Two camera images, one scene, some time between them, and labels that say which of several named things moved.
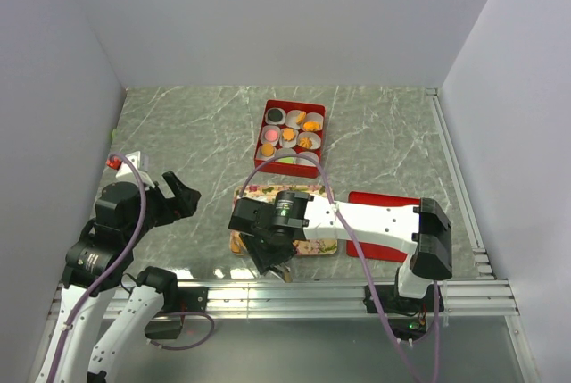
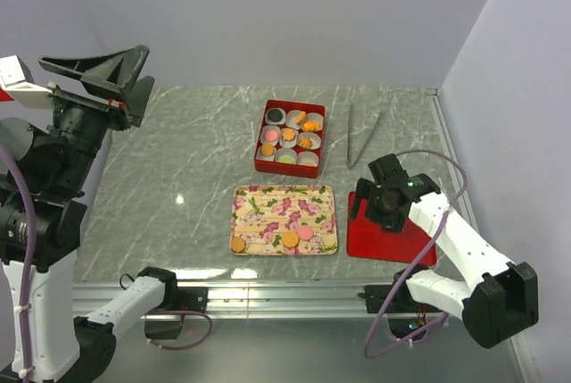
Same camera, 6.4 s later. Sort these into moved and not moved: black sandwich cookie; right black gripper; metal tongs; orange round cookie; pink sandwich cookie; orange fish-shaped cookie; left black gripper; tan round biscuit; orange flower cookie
Moved: metal tongs; left black gripper; right black gripper
Not moved: orange round cookie; black sandwich cookie; orange flower cookie; pink sandwich cookie; orange fish-shaped cookie; tan round biscuit
